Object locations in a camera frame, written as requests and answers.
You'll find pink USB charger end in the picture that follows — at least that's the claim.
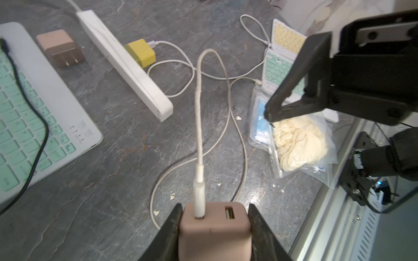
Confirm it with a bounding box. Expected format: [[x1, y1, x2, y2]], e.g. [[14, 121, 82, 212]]
[[178, 202, 252, 261]]

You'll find pink USB charger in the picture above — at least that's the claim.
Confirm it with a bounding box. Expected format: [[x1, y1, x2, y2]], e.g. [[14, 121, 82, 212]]
[[36, 29, 85, 67]]

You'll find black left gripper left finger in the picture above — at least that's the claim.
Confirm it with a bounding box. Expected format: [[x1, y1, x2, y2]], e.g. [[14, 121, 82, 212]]
[[139, 203, 183, 261]]

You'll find yellow USB charger cube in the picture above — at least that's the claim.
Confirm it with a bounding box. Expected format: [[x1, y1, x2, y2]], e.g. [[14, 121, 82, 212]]
[[124, 39, 156, 68]]

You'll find green keyboard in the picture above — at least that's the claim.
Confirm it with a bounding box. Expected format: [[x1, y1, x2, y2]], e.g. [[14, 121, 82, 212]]
[[1, 22, 103, 202], [261, 48, 340, 124]]

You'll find white USB cable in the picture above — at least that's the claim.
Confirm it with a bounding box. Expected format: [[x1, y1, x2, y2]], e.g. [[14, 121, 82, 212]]
[[149, 48, 262, 231]]

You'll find white power strip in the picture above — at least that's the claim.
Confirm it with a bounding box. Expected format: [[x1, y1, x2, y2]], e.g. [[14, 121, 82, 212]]
[[76, 10, 174, 122]]

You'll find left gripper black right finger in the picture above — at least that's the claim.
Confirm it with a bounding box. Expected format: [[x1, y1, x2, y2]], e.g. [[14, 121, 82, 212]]
[[248, 204, 292, 261]]

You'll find bag of gloves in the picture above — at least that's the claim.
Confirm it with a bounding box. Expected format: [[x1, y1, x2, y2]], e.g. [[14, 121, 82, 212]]
[[249, 85, 338, 188]]

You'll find black USB cable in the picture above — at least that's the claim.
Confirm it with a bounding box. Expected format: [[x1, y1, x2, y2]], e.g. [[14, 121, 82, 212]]
[[0, 38, 50, 216]]

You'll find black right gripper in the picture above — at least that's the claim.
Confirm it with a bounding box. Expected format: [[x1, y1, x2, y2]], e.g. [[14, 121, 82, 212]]
[[264, 9, 418, 126]]

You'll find yellow wireless keyboard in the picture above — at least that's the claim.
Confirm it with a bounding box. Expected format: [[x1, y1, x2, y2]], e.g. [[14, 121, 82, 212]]
[[271, 19, 307, 60]]

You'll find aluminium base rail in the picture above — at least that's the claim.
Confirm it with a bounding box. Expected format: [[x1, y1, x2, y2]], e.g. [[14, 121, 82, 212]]
[[290, 114, 418, 261]]

